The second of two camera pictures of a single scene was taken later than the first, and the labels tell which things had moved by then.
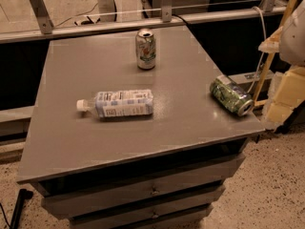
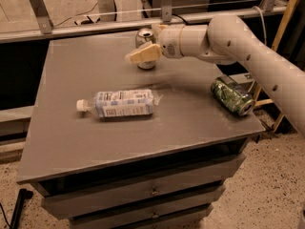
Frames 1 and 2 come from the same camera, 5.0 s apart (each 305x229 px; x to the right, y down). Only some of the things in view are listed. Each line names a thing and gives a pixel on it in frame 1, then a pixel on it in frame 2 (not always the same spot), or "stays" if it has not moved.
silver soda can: (146, 49) stays
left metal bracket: (40, 10) stays
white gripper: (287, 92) to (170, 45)
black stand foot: (22, 197) stays
